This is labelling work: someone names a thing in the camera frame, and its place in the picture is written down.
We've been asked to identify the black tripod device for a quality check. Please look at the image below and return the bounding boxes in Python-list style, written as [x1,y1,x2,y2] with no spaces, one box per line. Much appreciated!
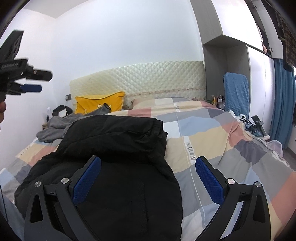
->
[239,114,270,141]

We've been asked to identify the pink pillow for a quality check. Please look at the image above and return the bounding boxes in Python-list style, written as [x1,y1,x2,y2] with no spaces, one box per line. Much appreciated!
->
[131,97,193,110]

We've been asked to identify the black bag on nightstand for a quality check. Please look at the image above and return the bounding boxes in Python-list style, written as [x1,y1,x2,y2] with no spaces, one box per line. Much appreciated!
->
[52,105,73,118]

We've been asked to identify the operator hand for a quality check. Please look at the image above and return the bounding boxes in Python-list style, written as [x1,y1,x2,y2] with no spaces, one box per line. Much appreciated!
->
[0,101,6,123]

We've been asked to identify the grey fleece garment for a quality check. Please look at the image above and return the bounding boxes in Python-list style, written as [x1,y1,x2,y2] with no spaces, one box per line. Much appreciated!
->
[36,103,111,143]

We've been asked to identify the blue towel covered board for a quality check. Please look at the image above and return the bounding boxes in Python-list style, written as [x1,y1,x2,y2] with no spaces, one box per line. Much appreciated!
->
[223,72,250,118]

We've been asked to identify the black padded jacket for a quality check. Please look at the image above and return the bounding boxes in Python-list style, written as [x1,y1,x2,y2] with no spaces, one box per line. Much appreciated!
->
[15,115,183,240]

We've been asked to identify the bottles on side shelf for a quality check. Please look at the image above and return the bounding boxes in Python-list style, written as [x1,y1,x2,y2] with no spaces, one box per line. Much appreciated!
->
[210,95,225,110]

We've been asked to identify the blue curtain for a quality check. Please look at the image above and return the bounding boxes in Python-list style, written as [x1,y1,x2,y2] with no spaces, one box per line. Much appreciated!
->
[270,58,295,148]

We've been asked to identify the wall socket panel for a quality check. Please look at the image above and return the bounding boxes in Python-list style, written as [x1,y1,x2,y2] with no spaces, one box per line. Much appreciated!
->
[65,94,72,101]

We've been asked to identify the patchwork plaid duvet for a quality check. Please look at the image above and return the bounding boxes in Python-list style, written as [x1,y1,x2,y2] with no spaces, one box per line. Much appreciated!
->
[0,97,296,241]

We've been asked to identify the cream quilted headboard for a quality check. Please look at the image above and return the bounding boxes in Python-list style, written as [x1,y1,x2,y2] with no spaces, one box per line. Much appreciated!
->
[69,61,206,109]

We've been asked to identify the yellow pillow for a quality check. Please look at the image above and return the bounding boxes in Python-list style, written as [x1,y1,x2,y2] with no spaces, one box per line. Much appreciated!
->
[75,91,125,114]

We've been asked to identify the wooden nightstand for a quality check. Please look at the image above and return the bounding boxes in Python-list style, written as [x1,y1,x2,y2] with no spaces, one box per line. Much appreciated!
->
[42,123,49,130]

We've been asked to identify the grey wardrobe cabinet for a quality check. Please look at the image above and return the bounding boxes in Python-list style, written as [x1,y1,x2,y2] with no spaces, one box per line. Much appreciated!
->
[191,0,251,117]

